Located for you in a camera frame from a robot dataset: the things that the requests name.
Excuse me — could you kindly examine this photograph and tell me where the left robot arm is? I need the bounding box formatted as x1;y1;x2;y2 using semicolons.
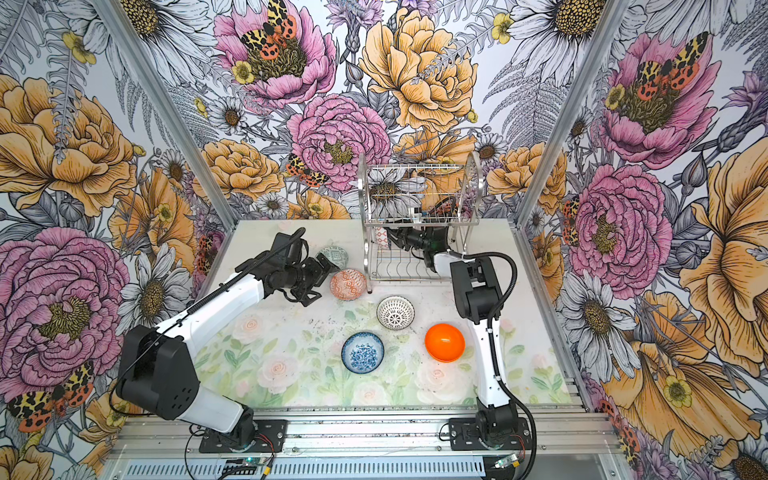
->
114;229;338;450

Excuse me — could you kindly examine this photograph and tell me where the blue floral bowl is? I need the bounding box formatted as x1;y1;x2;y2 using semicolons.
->
341;332;385;374

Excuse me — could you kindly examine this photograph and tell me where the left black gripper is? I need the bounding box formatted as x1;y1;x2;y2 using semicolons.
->
285;253;340;307

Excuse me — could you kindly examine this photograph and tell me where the left aluminium corner post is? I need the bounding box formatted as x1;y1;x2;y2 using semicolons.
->
94;1;238;233

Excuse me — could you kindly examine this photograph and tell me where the aluminium corner post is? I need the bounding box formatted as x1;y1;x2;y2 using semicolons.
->
94;1;238;233
514;0;638;228

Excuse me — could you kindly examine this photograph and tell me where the green patterned bowl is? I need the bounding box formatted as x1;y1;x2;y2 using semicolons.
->
320;245;349;271

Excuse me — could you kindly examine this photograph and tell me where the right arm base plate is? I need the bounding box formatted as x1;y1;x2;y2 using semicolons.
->
448;418;533;451

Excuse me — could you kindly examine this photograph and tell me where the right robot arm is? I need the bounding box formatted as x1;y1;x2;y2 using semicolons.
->
385;227;520;447

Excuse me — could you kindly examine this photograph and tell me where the orange plastic bowl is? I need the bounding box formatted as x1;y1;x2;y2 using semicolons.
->
424;323;466;363

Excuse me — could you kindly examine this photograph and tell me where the white black lattice bowl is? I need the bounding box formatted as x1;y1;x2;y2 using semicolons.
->
376;295;415;331

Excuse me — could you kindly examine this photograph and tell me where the silver wire dish rack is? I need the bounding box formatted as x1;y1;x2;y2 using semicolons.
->
357;152;485;286

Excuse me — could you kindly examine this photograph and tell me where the right aluminium corner post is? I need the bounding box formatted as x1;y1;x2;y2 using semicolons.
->
514;0;638;228

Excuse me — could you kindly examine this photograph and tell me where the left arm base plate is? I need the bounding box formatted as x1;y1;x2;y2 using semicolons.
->
198;420;288;454

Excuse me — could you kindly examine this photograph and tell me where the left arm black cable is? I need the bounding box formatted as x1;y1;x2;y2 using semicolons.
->
113;226;307;418

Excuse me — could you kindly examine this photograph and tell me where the dark blue patterned bowl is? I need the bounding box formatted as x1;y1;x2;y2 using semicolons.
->
374;227;390;250

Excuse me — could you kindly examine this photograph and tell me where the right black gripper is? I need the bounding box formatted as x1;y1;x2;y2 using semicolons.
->
382;218;431;252

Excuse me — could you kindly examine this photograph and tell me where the green circuit board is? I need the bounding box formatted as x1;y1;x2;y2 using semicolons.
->
494;453;520;469

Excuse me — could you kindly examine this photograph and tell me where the aluminium front rail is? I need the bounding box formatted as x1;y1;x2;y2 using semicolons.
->
101;406;632;479

